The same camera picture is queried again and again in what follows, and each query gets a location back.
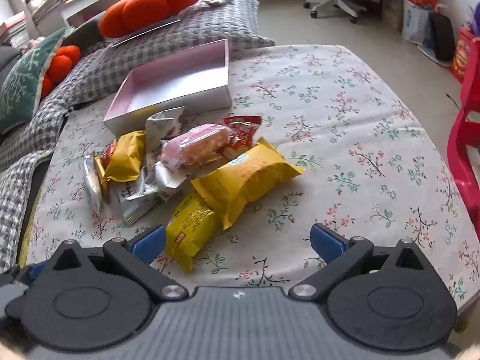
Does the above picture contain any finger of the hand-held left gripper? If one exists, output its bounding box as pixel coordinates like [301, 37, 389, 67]
[0, 263, 47, 304]

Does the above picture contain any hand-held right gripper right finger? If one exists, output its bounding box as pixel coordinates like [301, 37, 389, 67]
[288, 223, 433, 303]

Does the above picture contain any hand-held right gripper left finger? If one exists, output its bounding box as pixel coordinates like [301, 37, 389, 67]
[47, 224, 190, 305]

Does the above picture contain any small yellow snack packet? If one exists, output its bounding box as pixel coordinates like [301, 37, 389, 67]
[165, 190, 221, 273]

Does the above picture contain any silver snack packet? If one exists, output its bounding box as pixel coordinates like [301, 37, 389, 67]
[83, 154, 104, 211]
[153, 157, 196, 202]
[115, 165, 163, 227]
[145, 106, 187, 153]

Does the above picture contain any gold snack packet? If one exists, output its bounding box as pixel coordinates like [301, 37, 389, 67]
[93, 153, 110, 204]
[101, 130, 147, 185]

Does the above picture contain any small red snack packet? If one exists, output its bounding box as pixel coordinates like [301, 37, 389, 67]
[100, 138, 119, 167]

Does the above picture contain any large yellow snack packet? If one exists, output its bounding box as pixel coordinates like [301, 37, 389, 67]
[191, 138, 305, 230]

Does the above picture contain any pink snack packet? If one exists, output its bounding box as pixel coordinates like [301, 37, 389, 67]
[155, 123, 233, 170]

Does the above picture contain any red patterned snack packet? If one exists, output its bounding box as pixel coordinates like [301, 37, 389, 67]
[221, 115, 263, 159]

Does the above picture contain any pink and white cardboard box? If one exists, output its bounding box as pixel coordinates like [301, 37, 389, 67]
[103, 39, 233, 136]

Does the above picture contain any grey checked blanket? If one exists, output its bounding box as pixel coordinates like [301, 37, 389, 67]
[0, 97, 74, 272]

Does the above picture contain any floral bed sheet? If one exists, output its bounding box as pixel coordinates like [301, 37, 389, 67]
[18, 44, 480, 310]

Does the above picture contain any grey checked pillow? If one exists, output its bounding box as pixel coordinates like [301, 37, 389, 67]
[112, 0, 277, 62]
[40, 42, 160, 110]

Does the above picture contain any red plastic stool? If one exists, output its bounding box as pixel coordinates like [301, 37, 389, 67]
[447, 35, 480, 200]

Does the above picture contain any green patterned pillow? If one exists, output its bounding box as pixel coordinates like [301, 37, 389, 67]
[0, 26, 76, 133]

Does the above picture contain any small orange pumpkin cushion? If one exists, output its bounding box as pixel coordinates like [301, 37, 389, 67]
[39, 45, 82, 99]

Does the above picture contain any grey flat board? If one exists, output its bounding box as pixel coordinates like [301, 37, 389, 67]
[108, 19, 181, 48]

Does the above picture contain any red snack bag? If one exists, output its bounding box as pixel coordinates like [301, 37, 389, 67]
[450, 26, 478, 84]

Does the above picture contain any large orange pumpkin cushion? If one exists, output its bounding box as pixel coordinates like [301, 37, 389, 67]
[99, 0, 208, 39]

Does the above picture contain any black bag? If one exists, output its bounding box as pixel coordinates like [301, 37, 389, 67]
[429, 11, 457, 63]

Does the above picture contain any row of books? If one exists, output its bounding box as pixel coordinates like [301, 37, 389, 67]
[0, 10, 31, 48]

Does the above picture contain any red and white bag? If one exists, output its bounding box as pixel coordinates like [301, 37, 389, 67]
[400, 0, 438, 44]

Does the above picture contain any white bookshelf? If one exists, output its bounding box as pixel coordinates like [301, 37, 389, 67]
[10, 0, 121, 39]

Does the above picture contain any stack of magazines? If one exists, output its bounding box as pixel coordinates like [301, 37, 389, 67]
[31, 0, 82, 22]

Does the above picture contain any black cable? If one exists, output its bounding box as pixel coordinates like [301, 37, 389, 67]
[445, 91, 463, 112]

